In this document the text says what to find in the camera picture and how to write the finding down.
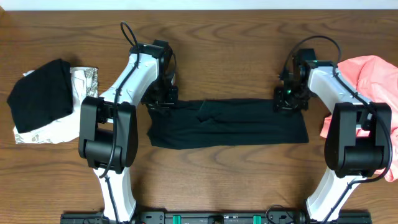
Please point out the white patterned folded garment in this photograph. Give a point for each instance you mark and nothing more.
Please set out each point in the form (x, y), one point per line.
(84, 83)

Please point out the black t-shirt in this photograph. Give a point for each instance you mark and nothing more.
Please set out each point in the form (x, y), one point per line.
(232, 122)

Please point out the folded black garment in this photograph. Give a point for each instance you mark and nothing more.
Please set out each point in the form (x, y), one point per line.
(42, 96)

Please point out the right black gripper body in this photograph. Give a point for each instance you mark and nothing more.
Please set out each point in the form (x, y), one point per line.
(292, 99)

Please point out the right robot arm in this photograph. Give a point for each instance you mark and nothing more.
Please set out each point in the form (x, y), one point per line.
(358, 141)

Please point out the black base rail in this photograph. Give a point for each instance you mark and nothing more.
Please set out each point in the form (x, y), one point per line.
(274, 216)

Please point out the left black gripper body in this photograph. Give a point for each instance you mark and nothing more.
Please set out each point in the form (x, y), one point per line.
(158, 93)

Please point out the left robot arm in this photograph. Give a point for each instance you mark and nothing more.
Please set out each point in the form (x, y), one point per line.
(108, 137)

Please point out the pink t-shirt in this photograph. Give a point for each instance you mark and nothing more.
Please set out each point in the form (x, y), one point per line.
(376, 79)

